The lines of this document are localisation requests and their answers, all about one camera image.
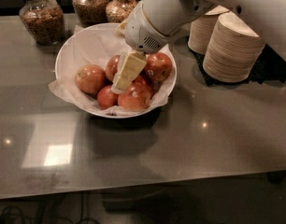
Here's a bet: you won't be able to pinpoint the glass jar brown cereal left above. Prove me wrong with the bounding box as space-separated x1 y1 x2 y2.
19 0 64 45

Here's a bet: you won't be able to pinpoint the red apple with sticker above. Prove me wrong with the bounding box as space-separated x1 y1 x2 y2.
144 52 173 82

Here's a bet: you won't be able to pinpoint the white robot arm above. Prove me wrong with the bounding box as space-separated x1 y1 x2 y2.
124 0 286 63

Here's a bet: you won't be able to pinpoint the white bowl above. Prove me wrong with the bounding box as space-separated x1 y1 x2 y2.
54 22 178 119

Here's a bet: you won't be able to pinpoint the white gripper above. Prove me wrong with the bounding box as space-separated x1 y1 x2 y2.
111 1 169 94

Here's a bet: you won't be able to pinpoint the stack paper bowls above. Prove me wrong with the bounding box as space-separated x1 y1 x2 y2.
203 12 265 83
188 6 228 55

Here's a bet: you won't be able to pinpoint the white paper bowl liner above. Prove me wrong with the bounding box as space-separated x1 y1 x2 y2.
48 24 173 117

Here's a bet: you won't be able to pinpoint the back stack paper bowls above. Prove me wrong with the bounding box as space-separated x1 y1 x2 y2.
188 6 228 55

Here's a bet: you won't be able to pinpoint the glass jar colourful cereal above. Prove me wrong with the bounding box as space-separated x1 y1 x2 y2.
106 0 137 23

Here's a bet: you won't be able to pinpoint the front stack paper bowls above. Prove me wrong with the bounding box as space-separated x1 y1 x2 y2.
203 12 265 83

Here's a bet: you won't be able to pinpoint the glass jar dark cereal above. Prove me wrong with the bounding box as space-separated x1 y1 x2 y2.
72 0 109 27

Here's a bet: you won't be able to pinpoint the black mat under bowls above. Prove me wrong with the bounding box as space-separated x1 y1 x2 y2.
191 46 286 86

